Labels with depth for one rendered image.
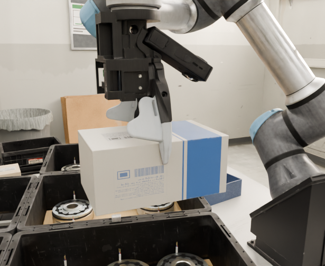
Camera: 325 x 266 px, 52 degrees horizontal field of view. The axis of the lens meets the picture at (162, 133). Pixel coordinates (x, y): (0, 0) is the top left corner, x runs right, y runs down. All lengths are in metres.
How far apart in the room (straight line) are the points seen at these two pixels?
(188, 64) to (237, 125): 4.08
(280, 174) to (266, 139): 0.11
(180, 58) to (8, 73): 3.21
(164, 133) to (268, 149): 0.55
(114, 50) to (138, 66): 0.04
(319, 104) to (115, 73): 0.60
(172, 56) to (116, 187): 0.20
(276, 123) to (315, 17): 3.24
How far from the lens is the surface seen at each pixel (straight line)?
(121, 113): 0.54
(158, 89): 0.43
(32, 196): 0.84
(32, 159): 2.43
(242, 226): 1.15
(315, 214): 0.87
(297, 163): 0.92
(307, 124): 0.93
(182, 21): 0.83
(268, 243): 0.99
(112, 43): 0.47
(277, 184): 0.92
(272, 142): 0.94
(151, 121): 0.44
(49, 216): 0.96
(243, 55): 4.46
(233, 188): 1.32
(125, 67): 0.44
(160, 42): 0.47
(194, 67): 0.49
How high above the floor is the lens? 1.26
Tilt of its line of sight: 14 degrees down
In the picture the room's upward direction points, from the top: straight up
